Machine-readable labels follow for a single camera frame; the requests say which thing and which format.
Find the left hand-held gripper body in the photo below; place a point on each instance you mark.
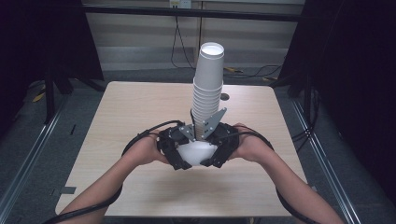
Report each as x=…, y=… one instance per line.
x=169, y=138

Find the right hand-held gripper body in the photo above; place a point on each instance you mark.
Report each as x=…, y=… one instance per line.
x=225, y=138

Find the single white paper cup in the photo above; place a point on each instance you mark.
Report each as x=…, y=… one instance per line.
x=196, y=154

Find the stack of white paper cups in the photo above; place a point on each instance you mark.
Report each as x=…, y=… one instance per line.
x=207, y=90

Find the person's left hand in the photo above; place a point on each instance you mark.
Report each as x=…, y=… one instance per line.
x=146, y=151

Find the person's right hand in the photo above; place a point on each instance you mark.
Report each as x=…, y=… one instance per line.
x=252, y=146

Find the yellow plug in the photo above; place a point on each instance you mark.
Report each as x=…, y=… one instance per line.
x=233, y=70

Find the small black floor strip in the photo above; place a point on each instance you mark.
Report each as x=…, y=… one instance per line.
x=73, y=129

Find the black stand leg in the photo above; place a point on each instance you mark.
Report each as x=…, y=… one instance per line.
x=49, y=99

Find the black horizontal bar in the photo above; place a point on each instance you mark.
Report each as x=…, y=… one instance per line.
x=186, y=13

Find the yellow floor marker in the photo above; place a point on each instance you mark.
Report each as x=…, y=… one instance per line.
x=39, y=97

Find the grey table bracket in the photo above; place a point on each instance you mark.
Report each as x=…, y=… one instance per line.
x=314, y=188
x=68, y=190

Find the metal floor rail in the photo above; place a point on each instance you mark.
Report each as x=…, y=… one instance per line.
x=28, y=161
x=327, y=168

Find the white wall power outlet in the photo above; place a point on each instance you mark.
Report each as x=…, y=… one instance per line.
x=180, y=3

